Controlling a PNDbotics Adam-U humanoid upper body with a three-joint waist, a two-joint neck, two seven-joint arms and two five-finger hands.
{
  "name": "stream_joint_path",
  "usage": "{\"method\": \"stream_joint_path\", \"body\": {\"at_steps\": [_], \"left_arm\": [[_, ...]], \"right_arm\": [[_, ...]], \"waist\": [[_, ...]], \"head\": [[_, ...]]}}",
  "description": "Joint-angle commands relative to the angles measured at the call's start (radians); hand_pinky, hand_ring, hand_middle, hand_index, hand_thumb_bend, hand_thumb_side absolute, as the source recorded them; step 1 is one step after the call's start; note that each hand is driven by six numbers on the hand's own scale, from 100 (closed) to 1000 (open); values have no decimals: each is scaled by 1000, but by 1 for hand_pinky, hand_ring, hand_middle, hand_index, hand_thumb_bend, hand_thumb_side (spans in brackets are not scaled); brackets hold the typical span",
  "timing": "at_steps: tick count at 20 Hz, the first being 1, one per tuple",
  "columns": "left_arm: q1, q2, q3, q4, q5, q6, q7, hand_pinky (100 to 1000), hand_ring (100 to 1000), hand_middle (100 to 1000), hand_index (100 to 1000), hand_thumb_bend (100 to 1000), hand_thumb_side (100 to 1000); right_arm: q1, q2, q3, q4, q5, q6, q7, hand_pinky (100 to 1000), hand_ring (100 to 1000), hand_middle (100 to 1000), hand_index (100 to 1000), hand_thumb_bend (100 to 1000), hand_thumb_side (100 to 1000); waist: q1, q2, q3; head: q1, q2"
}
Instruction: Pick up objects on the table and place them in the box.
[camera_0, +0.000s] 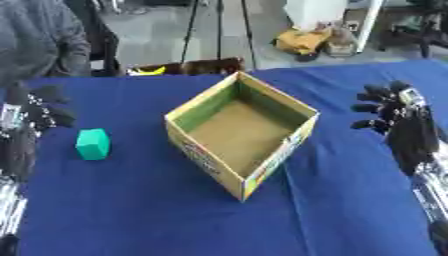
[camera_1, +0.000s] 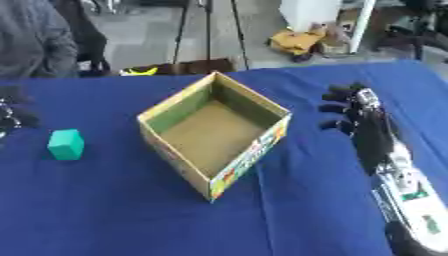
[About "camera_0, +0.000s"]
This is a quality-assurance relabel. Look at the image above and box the yellow bag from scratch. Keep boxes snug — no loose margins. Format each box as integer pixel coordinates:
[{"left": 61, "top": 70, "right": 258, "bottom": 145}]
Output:
[{"left": 269, "top": 27, "right": 335, "bottom": 57}]

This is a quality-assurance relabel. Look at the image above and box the yellow banana toy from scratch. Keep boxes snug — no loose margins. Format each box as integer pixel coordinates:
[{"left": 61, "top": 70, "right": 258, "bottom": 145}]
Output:
[{"left": 126, "top": 65, "right": 168, "bottom": 77}]

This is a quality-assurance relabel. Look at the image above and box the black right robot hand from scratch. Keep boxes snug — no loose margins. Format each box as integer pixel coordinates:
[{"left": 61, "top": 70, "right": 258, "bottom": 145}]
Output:
[{"left": 348, "top": 79, "right": 443, "bottom": 177}]

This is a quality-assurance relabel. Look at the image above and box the black chair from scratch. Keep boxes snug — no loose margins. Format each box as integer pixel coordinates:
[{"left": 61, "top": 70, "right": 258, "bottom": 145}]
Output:
[{"left": 61, "top": 0, "right": 123, "bottom": 78}]

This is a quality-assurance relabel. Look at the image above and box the green block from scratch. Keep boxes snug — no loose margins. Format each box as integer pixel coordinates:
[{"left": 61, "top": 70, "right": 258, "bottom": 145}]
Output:
[{"left": 73, "top": 128, "right": 112, "bottom": 161}]

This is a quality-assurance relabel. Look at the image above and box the tan cardboard box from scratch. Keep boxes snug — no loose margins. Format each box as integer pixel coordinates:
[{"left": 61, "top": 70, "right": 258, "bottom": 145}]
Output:
[{"left": 162, "top": 70, "right": 322, "bottom": 203}]

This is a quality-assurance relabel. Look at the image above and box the person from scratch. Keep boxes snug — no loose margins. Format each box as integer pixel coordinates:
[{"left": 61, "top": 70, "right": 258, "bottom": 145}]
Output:
[{"left": 0, "top": 0, "right": 95, "bottom": 88}]

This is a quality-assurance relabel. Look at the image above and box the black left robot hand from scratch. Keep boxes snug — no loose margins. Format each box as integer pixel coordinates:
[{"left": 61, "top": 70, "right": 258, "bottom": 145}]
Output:
[{"left": 0, "top": 83, "right": 79, "bottom": 183}]

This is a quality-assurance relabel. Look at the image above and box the white cabinet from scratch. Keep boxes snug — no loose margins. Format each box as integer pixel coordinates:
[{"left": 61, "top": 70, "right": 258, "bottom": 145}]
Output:
[{"left": 283, "top": 0, "right": 387, "bottom": 54}]

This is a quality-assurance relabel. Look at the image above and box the brown basket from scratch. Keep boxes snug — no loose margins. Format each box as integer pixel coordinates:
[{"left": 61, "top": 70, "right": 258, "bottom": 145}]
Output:
[{"left": 127, "top": 56, "right": 247, "bottom": 77}]

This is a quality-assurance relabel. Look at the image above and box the black tripod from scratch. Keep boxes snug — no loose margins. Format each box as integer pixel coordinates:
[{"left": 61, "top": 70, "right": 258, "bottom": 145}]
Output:
[{"left": 176, "top": 0, "right": 259, "bottom": 72}]

